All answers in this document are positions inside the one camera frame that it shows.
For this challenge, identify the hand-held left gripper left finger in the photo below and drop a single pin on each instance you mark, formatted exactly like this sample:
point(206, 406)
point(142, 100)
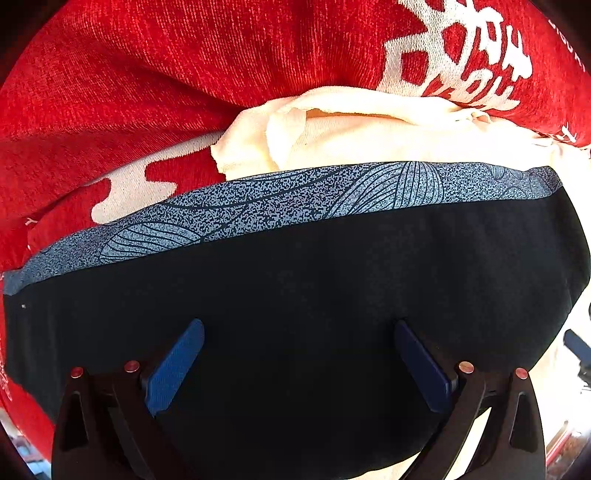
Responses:
point(173, 367)

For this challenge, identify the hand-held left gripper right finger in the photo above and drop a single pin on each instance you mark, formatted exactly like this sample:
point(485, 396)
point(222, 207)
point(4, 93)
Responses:
point(425, 367)

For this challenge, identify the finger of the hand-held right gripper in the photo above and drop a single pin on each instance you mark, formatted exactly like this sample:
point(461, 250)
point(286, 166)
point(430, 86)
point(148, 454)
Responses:
point(579, 346)

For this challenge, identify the black pants with blue-patterned stripes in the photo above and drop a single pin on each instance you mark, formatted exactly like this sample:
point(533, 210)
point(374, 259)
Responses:
point(300, 277)

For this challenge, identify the red-rimmed box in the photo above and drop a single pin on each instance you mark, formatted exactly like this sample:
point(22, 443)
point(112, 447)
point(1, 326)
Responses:
point(564, 443)

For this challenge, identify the cream cloth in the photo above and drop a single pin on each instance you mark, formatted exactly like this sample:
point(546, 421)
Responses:
point(369, 134)

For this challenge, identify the red printed blanket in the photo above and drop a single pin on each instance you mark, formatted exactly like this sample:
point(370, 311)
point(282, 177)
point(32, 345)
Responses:
point(161, 92)

